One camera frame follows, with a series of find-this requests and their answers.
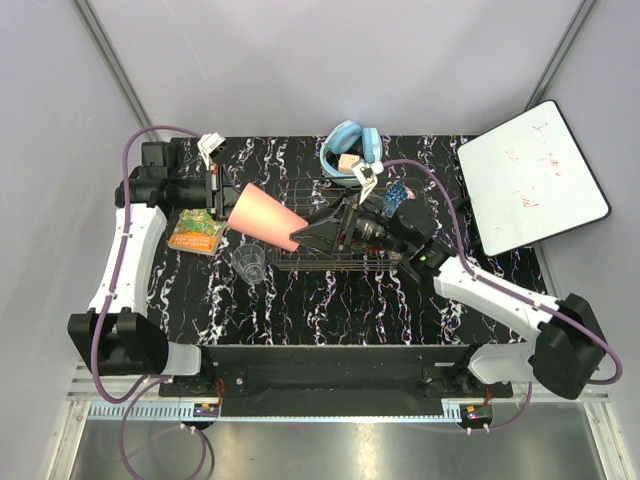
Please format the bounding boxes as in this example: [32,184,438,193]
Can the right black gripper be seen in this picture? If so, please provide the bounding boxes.
[291,186,412,257]

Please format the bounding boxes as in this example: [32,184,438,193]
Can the light blue bowl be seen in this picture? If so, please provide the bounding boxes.
[319,141,383,187]

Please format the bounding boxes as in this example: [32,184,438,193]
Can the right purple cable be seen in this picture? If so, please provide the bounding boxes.
[372,159,624,434]

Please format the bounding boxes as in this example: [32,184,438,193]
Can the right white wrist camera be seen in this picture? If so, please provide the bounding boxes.
[352,160,384,205]

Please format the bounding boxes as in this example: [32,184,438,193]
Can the beige cube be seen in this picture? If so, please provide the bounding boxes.
[337,153,361,175]

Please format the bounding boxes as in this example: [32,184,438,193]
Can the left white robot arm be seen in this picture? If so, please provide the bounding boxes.
[67,133,232,396]

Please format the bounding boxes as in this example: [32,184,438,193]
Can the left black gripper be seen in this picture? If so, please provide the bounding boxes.
[171,163,266,222]

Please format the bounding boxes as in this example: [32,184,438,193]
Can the white whiteboard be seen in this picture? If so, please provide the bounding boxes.
[458,100,611,256]

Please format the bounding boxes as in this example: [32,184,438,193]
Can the pink plastic cup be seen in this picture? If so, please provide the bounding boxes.
[227,183,308,252]

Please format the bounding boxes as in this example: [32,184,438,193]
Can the orange treehouse book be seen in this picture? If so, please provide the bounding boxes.
[168,209,227,256]

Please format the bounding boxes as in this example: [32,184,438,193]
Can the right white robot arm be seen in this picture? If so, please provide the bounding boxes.
[290,196,607,400]

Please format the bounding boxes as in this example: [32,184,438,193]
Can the red floral plate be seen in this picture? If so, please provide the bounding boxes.
[349,240,386,254]

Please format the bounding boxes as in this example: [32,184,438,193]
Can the wire dish rack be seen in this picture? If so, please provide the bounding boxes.
[268,177,430,271]

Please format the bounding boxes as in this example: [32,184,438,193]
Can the clear drinking glass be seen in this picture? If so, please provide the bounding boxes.
[231,244,266,285]

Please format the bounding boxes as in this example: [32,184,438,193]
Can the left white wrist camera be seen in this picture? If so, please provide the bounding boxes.
[197,132,226,168]

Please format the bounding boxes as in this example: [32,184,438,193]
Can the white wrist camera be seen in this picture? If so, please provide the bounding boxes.
[352,160,384,205]
[197,132,226,168]

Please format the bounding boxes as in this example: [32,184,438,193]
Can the blue patterned bowl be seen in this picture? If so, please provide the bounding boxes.
[383,181,416,217]

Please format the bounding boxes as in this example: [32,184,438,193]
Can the light blue headphones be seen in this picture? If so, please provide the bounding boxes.
[325,120,383,164]

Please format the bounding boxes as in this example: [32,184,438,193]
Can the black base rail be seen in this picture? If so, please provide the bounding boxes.
[160,345,513,421]

